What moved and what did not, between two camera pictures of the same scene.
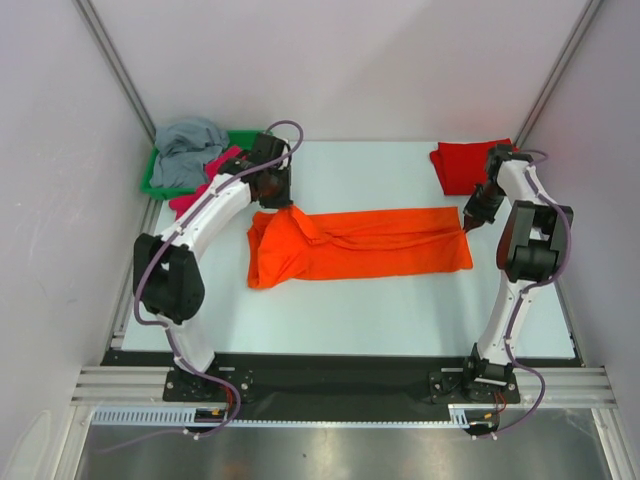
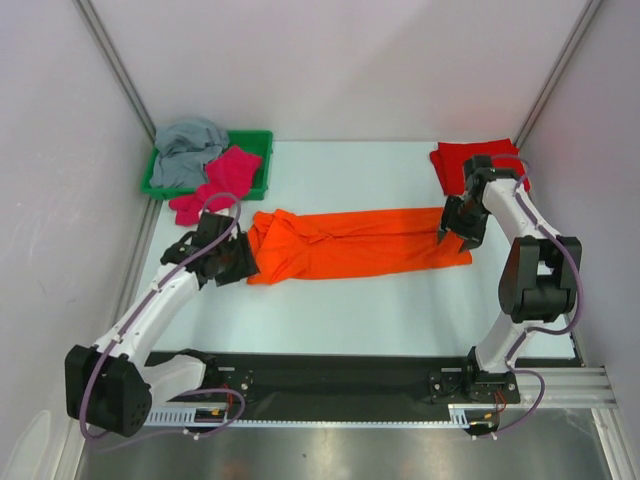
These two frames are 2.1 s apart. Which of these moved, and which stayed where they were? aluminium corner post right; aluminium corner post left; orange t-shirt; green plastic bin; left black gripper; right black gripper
Moved: right black gripper; left black gripper
Stayed: aluminium corner post right; aluminium corner post left; orange t-shirt; green plastic bin
